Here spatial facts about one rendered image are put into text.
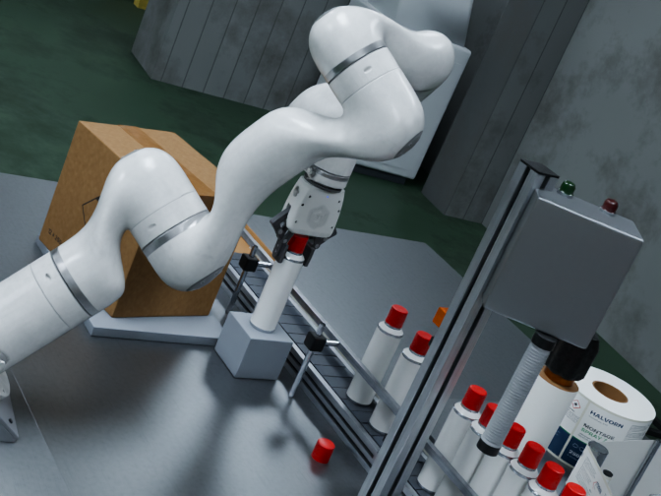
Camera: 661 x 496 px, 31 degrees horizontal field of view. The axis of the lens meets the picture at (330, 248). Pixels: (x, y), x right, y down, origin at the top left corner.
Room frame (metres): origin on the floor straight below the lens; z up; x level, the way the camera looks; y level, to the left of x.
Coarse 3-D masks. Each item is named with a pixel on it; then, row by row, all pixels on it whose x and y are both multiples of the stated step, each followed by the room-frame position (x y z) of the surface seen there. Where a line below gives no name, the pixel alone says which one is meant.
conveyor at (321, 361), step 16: (240, 256) 2.48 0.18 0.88; (240, 272) 2.39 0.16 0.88; (256, 272) 2.43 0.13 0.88; (256, 288) 2.34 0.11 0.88; (288, 304) 2.33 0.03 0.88; (288, 320) 2.25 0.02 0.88; (304, 320) 2.29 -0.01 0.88; (304, 336) 2.21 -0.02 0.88; (304, 352) 2.14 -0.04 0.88; (320, 352) 2.17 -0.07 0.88; (320, 368) 2.10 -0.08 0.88; (336, 368) 2.13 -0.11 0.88; (336, 384) 2.06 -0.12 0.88; (368, 416) 1.99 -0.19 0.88; (368, 432) 1.93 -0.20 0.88; (416, 464) 1.89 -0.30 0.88
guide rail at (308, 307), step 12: (252, 240) 2.38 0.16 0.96; (264, 252) 2.34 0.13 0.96; (300, 300) 2.19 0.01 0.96; (312, 312) 2.16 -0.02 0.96; (336, 336) 2.09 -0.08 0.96; (348, 348) 2.05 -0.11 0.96; (348, 360) 2.03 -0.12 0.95; (360, 360) 2.03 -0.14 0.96; (360, 372) 2.00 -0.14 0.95; (372, 384) 1.97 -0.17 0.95; (384, 396) 1.93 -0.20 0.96; (396, 408) 1.90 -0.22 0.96; (432, 444) 1.82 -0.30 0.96; (432, 456) 1.80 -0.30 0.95; (444, 468) 1.78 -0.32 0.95; (456, 480) 1.75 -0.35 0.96; (468, 492) 1.72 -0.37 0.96
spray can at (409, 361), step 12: (420, 336) 1.95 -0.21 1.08; (408, 348) 1.97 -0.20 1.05; (420, 348) 1.95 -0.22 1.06; (408, 360) 1.94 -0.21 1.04; (420, 360) 1.95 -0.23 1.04; (396, 372) 1.95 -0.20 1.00; (408, 372) 1.94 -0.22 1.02; (396, 384) 1.94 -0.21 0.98; (408, 384) 1.94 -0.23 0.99; (396, 396) 1.94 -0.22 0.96; (384, 408) 1.95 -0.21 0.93; (372, 420) 1.95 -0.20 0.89; (384, 420) 1.94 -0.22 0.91; (384, 432) 1.94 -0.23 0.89
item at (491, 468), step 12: (516, 432) 1.74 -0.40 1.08; (504, 444) 1.74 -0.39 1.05; (516, 444) 1.74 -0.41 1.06; (504, 456) 1.73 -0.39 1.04; (516, 456) 1.74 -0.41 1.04; (480, 468) 1.75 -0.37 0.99; (492, 468) 1.73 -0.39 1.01; (504, 468) 1.73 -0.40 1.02; (480, 480) 1.74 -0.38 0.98; (492, 480) 1.73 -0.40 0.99; (480, 492) 1.73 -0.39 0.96; (492, 492) 1.73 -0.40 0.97
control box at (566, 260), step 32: (544, 192) 1.69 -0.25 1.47; (544, 224) 1.65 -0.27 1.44; (576, 224) 1.65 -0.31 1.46; (608, 224) 1.66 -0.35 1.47; (512, 256) 1.65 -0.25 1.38; (544, 256) 1.65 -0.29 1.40; (576, 256) 1.66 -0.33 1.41; (608, 256) 1.66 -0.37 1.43; (512, 288) 1.65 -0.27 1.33; (544, 288) 1.66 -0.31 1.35; (576, 288) 1.66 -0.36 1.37; (608, 288) 1.66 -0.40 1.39; (544, 320) 1.66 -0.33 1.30; (576, 320) 1.66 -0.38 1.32
